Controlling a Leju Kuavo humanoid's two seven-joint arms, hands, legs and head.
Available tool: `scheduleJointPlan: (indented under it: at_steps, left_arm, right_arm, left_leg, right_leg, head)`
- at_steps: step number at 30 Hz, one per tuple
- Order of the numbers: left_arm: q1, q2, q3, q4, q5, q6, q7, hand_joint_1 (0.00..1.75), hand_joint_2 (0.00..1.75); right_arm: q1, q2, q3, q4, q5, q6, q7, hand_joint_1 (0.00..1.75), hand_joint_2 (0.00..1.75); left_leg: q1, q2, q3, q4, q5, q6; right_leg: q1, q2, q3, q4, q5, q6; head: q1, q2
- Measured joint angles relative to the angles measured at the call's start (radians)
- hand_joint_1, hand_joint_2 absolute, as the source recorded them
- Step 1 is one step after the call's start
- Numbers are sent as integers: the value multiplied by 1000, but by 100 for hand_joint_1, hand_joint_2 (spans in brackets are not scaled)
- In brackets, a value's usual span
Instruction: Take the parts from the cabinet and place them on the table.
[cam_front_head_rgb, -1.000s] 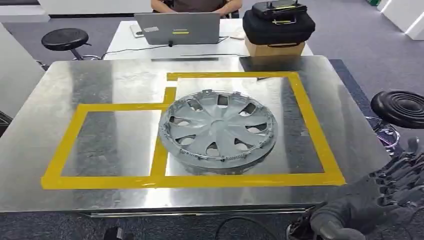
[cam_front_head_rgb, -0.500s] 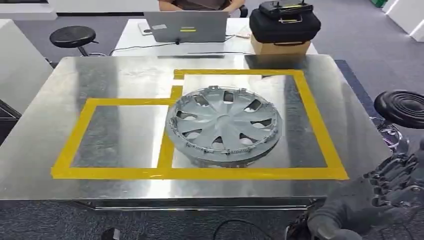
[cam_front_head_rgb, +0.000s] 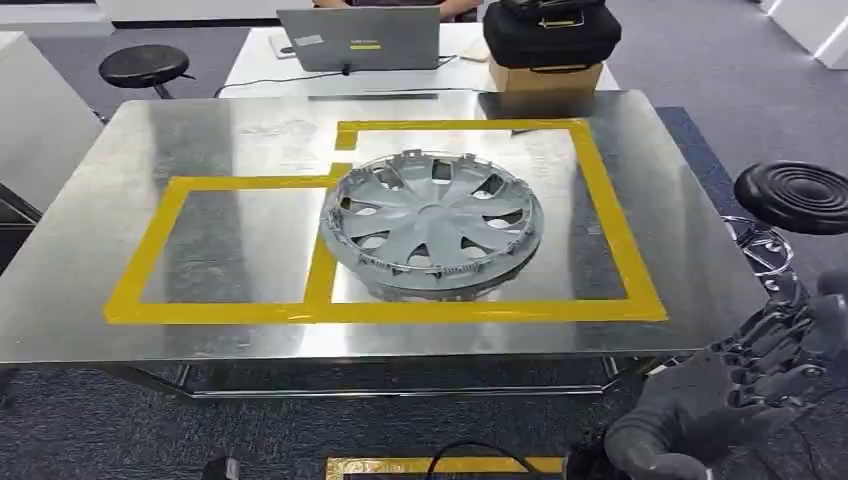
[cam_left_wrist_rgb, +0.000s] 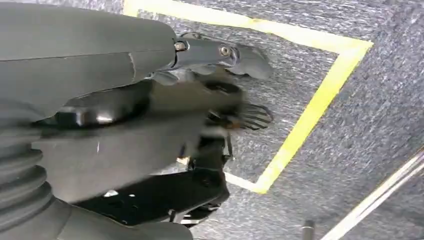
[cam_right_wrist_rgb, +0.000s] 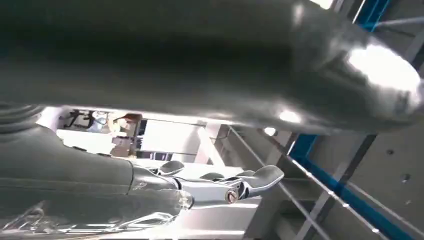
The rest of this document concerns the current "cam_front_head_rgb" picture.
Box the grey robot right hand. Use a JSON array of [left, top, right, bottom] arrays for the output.
[[604, 268, 848, 480]]

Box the silver plastic wheel hubcap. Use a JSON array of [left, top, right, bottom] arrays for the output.
[[319, 149, 546, 303]]

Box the black ribbed round stool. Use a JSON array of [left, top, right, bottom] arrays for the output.
[[720, 160, 848, 296]]

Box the brown cardboard box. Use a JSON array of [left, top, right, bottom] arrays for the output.
[[488, 58, 605, 94]]

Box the black carry bag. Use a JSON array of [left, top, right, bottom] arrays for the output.
[[482, 0, 623, 71]]

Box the white display platform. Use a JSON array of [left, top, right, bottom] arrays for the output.
[[761, 0, 848, 71]]

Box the person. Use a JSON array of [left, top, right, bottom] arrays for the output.
[[311, 0, 482, 22]]

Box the grey laptop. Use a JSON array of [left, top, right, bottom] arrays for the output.
[[276, 6, 443, 74]]

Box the white desk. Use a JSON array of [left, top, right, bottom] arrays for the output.
[[217, 23, 621, 101]]

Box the steel workbench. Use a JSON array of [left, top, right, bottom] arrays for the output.
[[0, 89, 770, 400]]

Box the black cabinet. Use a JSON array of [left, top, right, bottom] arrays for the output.
[[0, 184, 42, 274]]

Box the white cabinet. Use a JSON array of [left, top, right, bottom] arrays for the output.
[[0, 31, 105, 213]]

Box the black robot tether cable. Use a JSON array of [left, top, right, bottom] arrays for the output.
[[423, 440, 554, 480]]

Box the black laptop cable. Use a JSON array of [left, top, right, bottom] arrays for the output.
[[213, 64, 352, 99]]

